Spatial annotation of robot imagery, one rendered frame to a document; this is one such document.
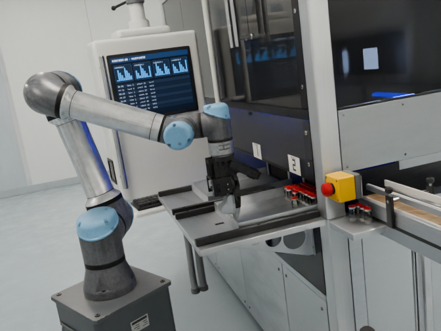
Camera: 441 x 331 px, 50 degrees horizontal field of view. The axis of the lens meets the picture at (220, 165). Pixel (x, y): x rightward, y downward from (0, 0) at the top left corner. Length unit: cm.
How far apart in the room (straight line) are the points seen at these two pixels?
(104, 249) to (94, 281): 10
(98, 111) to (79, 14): 558
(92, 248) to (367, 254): 84
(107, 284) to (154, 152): 102
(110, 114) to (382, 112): 79
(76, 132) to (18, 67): 539
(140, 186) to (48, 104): 106
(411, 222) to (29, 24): 605
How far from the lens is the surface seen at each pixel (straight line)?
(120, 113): 128
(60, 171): 690
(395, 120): 154
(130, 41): 225
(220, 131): 137
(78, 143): 145
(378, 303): 168
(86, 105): 130
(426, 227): 128
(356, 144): 147
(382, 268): 164
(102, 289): 140
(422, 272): 143
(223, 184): 141
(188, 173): 235
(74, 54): 679
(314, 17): 139
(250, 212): 160
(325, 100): 140
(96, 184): 147
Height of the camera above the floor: 139
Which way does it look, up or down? 12 degrees down
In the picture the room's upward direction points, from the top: 8 degrees counter-clockwise
